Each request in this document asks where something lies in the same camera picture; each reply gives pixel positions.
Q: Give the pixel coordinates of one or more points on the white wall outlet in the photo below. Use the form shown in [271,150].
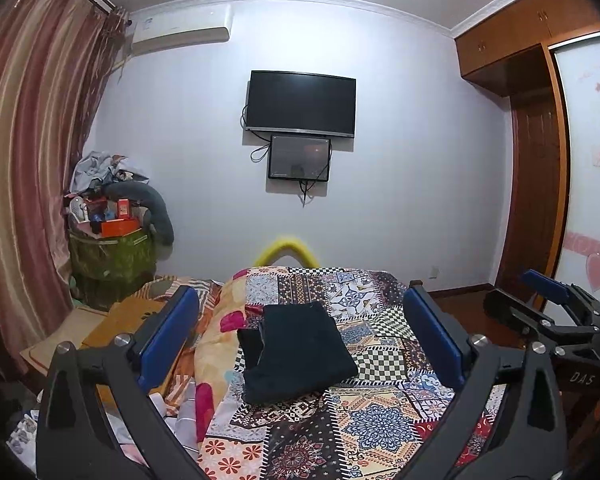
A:
[434,272]

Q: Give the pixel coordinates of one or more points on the black cloth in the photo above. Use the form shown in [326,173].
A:
[250,347]

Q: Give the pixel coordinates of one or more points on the grey long pillow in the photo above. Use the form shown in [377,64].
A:
[160,210]

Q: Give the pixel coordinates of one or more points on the patchwork quilt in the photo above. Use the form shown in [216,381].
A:
[380,425]

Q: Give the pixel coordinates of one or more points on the yellow floral blanket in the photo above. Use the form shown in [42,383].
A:
[215,340]

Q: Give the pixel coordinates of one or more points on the flat pale cardboard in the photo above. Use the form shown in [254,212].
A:
[55,335]

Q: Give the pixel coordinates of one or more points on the green storage bin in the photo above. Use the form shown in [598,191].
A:
[115,260]

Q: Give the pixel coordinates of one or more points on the dark navy pants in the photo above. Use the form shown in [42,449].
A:
[300,355]

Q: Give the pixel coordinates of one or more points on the wooden door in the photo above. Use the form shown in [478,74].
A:
[530,185]

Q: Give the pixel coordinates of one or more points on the black wall television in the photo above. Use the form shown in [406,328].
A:
[300,105]

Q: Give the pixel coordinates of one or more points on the wooden wardrobe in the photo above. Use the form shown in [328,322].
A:
[505,35]

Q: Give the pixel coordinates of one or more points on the small wall monitor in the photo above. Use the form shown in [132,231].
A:
[297,157]

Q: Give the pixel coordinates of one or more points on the pink heart sticker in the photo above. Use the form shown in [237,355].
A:
[597,265]

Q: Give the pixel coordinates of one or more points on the brown printed cardboard box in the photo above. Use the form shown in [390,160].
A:
[110,330]

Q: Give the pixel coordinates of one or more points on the orange box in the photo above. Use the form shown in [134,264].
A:
[120,227]

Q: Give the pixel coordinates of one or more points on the yellow curved cushion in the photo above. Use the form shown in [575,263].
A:
[285,241]

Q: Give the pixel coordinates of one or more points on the white air conditioner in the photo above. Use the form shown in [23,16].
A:
[180,30]

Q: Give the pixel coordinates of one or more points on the pile of light clothes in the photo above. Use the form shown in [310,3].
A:
[92,170]

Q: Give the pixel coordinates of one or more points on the striped pink curtain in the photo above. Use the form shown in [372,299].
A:
[25,135]

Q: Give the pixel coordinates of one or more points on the orange striped sheet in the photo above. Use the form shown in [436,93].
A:
[209,302]

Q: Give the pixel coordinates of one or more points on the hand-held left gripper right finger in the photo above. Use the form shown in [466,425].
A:
[435,342]

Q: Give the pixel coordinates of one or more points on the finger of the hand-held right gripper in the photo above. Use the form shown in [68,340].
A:
[547,286]
[520,312]

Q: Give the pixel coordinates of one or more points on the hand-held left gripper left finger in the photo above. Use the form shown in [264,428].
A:
[170,332]

